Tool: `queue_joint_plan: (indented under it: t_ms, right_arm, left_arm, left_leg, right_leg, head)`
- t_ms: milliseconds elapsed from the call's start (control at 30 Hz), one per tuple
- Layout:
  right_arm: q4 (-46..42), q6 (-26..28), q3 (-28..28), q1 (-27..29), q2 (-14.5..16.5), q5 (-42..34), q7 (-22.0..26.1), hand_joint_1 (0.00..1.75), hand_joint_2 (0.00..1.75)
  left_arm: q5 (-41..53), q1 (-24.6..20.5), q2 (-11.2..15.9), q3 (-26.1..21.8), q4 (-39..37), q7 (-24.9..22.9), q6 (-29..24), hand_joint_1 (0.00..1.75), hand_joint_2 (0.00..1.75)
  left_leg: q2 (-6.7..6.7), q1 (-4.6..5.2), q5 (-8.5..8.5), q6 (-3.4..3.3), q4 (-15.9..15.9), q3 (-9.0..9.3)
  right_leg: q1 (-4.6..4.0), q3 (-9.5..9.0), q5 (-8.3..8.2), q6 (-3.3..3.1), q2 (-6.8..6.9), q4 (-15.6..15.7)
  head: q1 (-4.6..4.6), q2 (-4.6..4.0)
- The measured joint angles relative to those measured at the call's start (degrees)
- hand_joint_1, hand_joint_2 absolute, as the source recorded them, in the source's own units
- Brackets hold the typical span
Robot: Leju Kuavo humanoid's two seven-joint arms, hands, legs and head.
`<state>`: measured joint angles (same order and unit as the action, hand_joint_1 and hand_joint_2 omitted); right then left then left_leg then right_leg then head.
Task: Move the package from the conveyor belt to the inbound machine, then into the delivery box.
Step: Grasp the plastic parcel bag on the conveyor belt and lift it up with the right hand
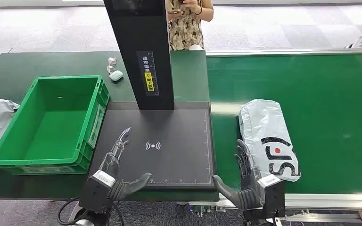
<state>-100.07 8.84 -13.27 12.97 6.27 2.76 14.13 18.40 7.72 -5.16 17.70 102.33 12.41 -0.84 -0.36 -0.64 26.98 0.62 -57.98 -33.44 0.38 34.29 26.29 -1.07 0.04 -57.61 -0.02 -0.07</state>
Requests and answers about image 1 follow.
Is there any dark green table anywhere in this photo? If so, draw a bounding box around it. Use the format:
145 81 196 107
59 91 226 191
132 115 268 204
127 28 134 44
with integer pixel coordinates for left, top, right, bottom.
0 50 220 202

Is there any green conveyor belt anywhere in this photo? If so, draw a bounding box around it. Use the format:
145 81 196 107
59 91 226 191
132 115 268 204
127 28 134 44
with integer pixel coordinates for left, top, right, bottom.
206 53 362 195

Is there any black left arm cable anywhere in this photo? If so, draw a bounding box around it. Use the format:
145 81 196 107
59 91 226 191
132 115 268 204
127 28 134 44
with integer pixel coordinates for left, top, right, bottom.
57 197 90 226

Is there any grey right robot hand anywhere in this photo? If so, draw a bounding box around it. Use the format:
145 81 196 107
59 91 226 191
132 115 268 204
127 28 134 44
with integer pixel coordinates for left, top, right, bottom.
212 139 266 210

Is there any black inbound scanner machine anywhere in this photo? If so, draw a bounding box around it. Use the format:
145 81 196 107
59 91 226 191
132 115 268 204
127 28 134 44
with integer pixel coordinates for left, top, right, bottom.
87 0 216 192

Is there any green plastic crate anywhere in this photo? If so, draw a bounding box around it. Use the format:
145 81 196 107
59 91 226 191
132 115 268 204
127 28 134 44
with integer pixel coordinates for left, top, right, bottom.
0 75 110 176

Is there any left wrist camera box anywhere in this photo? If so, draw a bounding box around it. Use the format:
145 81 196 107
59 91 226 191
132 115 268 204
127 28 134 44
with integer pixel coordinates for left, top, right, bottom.
79 169 116 215

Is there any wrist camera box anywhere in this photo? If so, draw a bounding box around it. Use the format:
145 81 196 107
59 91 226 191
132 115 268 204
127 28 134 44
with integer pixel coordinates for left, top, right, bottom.
257 174 286 219
79 169 116 215

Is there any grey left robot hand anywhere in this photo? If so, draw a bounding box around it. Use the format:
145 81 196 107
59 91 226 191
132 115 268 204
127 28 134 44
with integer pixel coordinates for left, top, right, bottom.
98 127 153 201

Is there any standing person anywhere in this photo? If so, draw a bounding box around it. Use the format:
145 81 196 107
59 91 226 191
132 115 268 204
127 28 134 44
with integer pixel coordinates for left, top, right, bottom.
165 0 215 51

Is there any grey mailer bag black print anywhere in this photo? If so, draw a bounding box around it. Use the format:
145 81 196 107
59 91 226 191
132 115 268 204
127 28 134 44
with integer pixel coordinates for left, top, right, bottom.
238 98 302 183

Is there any white earbuds case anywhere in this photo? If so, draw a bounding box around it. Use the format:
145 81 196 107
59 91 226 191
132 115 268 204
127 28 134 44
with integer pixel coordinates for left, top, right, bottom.
109 70 124 82

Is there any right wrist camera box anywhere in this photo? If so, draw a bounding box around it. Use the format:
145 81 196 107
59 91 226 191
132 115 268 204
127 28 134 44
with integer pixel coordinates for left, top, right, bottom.
257 174 286 219

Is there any metal bracket under conveyor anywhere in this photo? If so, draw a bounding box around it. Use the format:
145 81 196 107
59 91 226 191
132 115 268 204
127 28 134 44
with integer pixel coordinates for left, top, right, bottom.
188 202 227 218

